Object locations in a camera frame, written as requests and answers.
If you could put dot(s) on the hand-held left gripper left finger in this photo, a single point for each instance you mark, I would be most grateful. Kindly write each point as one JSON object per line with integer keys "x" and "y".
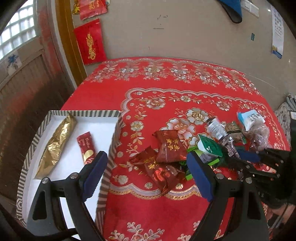
{"x": 94, "y": 176}

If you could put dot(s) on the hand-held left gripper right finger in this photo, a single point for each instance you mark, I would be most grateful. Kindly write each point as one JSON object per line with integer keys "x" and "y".
{"x": 198, "y": 176}

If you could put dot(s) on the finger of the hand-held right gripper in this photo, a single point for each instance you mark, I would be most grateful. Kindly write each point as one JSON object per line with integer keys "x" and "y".
{"x": 249, "y": 175}
{"x": 248, "y": 155}

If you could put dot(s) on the bright green snack packet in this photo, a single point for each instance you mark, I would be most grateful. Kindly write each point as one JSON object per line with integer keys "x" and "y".
{"x": 188, "y": 175}

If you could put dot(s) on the dark green snack packet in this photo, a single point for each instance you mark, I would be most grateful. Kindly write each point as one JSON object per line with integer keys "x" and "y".
{"x": 182, "y": 163}

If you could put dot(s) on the clear silver snack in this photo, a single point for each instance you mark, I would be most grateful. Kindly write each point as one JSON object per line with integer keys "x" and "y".
{"x": 225, "y": 141}

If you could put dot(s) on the striped cardboard box tray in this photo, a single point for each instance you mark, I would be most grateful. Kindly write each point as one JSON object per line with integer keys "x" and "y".
{"x": 67, "y": 129}

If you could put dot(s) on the clear bag of brown snacks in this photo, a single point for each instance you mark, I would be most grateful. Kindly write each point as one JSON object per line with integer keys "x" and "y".
{"x": 254, "y": 127}

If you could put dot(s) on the brown green snack packet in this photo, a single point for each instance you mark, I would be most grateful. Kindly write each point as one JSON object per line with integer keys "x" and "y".
{"x": 234, "y": 131}

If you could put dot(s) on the small red stick packet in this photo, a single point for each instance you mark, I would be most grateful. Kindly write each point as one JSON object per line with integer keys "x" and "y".
{"x": 86, "y": 147}

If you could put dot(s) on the green lidded jelly cup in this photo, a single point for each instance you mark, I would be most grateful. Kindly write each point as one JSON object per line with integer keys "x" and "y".
{"x": 208, "y": 147}

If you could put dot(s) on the gold foil snack packet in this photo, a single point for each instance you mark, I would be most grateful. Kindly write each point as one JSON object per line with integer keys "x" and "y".
{"x": 55, "y": 148}

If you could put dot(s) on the floral cushion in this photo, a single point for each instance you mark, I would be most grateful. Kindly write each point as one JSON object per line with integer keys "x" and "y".
{"x": 283, "y": 120}

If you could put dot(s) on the grey cloth bag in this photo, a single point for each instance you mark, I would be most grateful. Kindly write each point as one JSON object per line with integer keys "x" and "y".
{"x": 291, "y": 102}

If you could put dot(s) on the red floral tablecloth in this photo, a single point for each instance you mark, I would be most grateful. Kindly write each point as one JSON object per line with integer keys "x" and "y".
{"x": 161, "y": 92}

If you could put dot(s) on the blue flower tile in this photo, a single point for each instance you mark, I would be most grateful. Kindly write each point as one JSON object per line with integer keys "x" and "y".
{"x": 13, "y": 62}

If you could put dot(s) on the blue black hanging pad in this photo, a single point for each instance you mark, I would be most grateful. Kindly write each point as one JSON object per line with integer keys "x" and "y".
{"x": 232, "y": 10}

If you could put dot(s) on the glass block window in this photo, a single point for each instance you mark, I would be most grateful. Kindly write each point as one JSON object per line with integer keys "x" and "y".
{"x": 19, "y": 30}

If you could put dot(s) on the wall calendar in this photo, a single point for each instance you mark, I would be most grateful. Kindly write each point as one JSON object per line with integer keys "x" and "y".
{"x": 278, "y": 32}

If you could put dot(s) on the red gold wall poster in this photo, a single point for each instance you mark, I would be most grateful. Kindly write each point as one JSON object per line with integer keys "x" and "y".
{"x": 91, "y": 41}

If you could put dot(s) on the golden wooden door frame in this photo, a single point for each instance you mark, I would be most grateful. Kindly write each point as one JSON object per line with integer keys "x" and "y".
{"x": 69, "y": 41}

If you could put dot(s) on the white light switch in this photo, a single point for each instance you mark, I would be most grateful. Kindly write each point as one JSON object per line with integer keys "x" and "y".
{"x": 251, "y": 7}

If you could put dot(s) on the torn red wall poster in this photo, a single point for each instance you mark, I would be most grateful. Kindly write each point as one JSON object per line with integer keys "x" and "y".
{"x": 91, "y": 9}

